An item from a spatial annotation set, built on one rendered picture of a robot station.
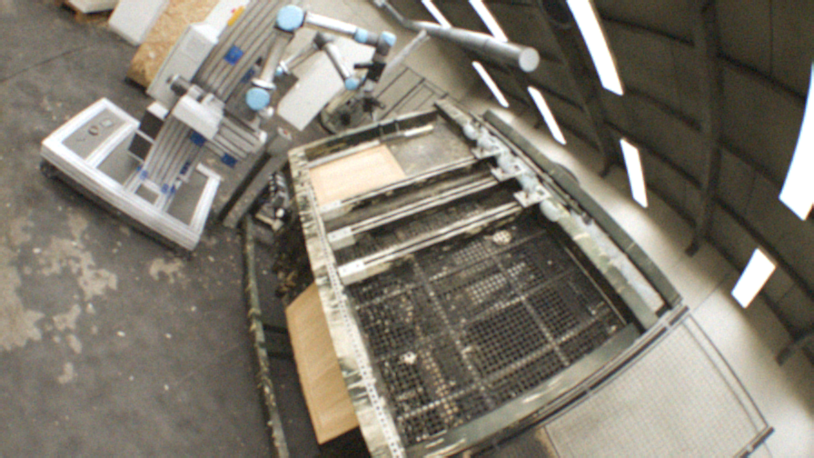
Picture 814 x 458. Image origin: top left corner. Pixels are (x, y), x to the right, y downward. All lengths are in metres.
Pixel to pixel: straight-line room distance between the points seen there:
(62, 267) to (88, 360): 0.53
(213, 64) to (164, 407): 1.80
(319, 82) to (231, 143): 4.16
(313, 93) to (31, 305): 5.26
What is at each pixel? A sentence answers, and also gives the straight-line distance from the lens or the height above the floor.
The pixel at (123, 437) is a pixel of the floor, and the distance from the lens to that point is 1.73.
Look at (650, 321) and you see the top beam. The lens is 1.59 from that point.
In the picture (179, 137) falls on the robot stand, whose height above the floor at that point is 0.62.
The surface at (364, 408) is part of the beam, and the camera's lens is 1.30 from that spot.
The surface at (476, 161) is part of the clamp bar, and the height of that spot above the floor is 1.75.
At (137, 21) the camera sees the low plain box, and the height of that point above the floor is 0.30.
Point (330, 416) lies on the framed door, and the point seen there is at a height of 0.40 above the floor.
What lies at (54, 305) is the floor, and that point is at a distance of 1.93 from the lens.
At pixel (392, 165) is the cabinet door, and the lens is 2.14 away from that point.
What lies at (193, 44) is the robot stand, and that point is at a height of 1.16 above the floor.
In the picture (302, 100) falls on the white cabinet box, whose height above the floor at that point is 0.46.
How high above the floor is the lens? 1.67
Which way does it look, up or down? 15 degrees down
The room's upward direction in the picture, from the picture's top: 48 degrees clockwise
